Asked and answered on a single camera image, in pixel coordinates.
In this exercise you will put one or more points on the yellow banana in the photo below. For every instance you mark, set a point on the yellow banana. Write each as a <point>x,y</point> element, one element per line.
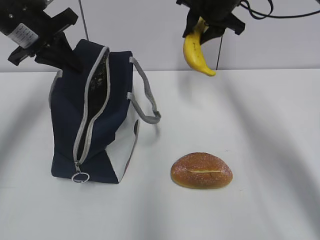
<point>192,50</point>

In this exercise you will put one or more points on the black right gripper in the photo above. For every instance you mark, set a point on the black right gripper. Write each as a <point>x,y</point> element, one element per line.
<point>217,15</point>

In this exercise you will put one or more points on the navy lunch bag grey trim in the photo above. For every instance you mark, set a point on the navy lunch bag grey trim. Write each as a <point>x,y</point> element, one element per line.
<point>96,114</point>

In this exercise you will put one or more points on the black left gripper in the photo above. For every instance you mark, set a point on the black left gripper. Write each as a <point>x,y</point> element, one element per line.
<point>37,34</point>

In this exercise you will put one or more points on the brown bread roll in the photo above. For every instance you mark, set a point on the brown bread roll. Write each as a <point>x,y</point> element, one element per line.
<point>201,170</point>

